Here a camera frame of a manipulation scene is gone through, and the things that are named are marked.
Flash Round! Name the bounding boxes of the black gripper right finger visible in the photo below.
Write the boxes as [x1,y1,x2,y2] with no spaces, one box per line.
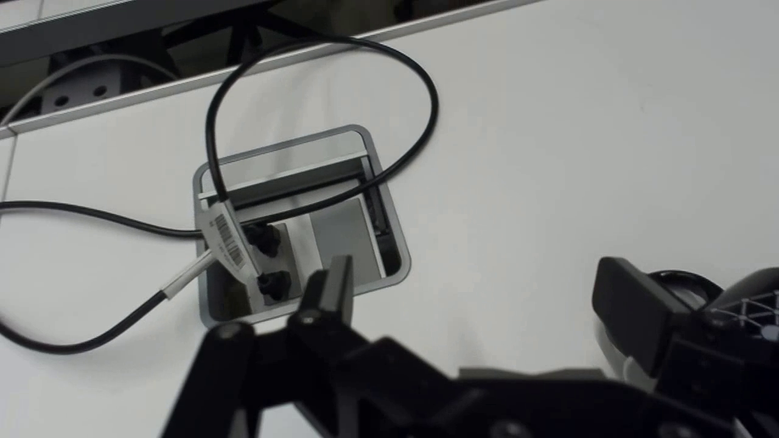
[589,255,779,438]

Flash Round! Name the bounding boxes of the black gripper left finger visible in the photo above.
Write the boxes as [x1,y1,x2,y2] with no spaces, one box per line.
[160,254,423,438]

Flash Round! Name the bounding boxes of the black patterned mug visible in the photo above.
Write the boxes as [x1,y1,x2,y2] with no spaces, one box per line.
[647,266,779,344]

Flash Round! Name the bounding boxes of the grey under-desk power strip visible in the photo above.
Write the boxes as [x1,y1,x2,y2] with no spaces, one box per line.
[34,67,132,111]

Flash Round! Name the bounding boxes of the black cable with white label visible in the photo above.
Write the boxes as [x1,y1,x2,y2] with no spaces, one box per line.
[0,198,256,357]

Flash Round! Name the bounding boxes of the silver desk cable box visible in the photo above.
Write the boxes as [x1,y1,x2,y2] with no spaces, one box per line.
[189,122,415,328]

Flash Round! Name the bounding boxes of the black looped cable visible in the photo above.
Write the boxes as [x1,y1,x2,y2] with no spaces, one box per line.
[203,33,443,209]

